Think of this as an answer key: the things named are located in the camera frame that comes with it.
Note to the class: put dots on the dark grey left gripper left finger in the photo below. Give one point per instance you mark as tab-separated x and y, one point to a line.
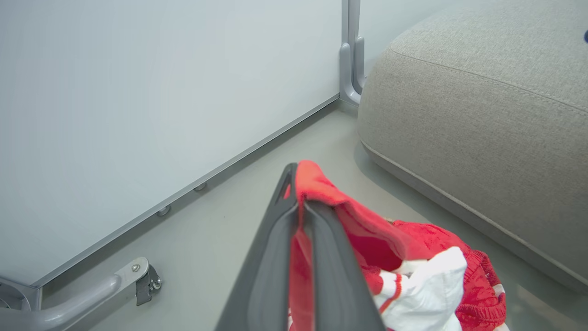
266	276

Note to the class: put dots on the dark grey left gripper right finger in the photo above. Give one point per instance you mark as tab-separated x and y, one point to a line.
335	285

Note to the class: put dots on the red and white sports garment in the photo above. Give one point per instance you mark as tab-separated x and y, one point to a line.
367	230

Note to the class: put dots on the grey fabric sofa seat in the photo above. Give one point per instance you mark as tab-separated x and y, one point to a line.
482	115

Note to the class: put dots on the small grey panel glide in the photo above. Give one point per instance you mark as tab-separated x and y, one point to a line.
200	187
163	211

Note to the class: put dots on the black caster wheel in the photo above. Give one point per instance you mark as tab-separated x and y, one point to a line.
148	286

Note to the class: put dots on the white partition panel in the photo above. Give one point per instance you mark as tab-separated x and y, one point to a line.
138	92

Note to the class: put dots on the grey partition post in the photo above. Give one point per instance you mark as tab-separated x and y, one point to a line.
353	55

